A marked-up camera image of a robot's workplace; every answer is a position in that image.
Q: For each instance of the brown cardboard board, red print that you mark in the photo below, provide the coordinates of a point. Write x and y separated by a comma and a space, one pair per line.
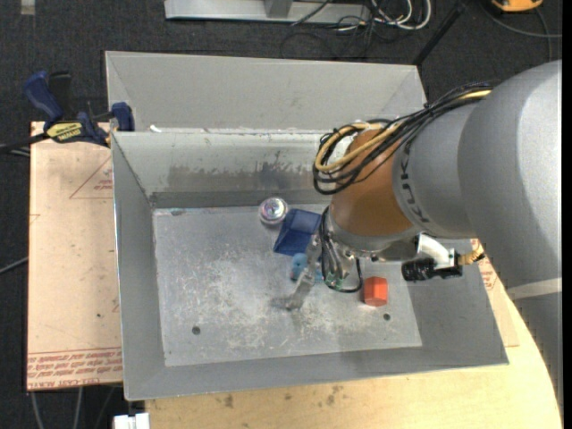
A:
71, 262

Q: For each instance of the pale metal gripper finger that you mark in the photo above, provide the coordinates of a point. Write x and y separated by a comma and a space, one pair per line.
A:
303, 289
281, 302

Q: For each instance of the shiny silver round thing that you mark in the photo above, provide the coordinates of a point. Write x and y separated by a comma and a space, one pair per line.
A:
272, 209

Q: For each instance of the grey metal bin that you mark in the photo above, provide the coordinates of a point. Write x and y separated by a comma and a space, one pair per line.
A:
223, 284

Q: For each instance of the black cylinder on white bracket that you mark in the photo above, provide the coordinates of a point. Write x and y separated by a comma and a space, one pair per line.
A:
424, 270

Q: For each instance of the red-orange hexagonal block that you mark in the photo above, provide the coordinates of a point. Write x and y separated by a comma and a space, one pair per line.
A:
375, 291

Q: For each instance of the light blue small toy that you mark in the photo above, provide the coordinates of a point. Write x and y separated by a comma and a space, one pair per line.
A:
298, 263

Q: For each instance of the clear blue plastic box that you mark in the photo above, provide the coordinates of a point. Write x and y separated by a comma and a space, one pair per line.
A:
295, 233

